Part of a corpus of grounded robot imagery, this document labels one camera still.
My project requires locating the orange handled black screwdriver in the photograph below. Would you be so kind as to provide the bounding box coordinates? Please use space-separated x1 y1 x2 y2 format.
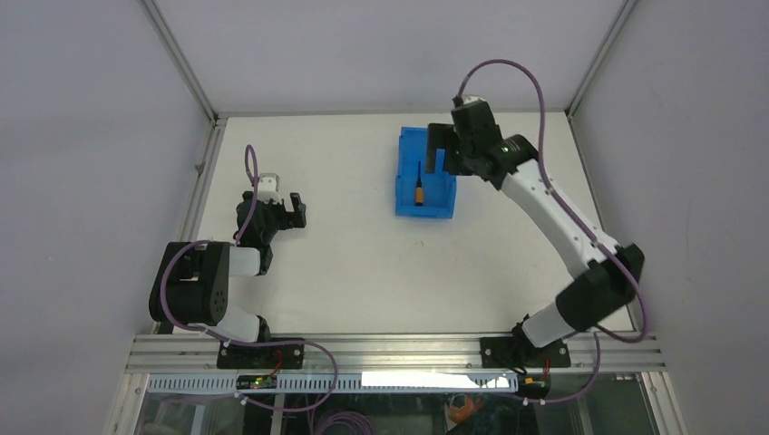
414 161 424 207

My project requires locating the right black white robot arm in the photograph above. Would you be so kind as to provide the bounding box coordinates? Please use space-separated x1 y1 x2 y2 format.
424 100 645 367

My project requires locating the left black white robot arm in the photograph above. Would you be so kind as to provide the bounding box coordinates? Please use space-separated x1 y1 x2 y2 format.
149 191 307 368

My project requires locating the blue plastic storage bin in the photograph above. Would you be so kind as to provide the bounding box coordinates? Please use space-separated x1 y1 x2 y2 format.
394 127 457 219

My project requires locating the small green lit circuit board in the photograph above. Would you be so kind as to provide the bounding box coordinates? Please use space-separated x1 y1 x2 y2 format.
236 374 277 392

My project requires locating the orange object under table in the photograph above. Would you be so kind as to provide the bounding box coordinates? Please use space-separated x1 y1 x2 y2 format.
446 393 485 425

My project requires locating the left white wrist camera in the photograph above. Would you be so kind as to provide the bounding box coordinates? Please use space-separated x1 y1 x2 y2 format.
256 173 283 204

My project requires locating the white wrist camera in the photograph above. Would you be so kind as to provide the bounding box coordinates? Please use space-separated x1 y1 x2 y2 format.
256 173 283 204
452 94 486 109

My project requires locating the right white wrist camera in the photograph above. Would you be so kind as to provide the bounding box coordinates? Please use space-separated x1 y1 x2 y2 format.
452 94 486 109

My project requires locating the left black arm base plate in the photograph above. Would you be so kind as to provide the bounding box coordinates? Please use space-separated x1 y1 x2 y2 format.
216 338 305 371

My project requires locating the white slotted cable duct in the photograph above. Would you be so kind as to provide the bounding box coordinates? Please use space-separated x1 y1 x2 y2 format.
147 372 518 395

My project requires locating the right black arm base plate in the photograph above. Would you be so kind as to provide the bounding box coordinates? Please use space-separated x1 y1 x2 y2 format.
479 335 571 369

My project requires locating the coiled purple cable below table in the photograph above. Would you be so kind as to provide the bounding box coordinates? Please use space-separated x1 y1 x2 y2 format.
312 411 376 435

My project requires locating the right aluminium frame post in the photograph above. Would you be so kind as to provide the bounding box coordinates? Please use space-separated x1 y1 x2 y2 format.
565 0 638 121

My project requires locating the aluminium frame post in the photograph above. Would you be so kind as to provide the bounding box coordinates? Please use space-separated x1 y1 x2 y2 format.
138 0 219 124
565 0 638 121

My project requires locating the left aluminium frame post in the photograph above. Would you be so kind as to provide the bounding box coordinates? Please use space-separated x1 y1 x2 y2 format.
138 0 219 124

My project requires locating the aluminium front frame rail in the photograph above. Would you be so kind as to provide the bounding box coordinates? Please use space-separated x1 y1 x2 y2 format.
125 333 667 374

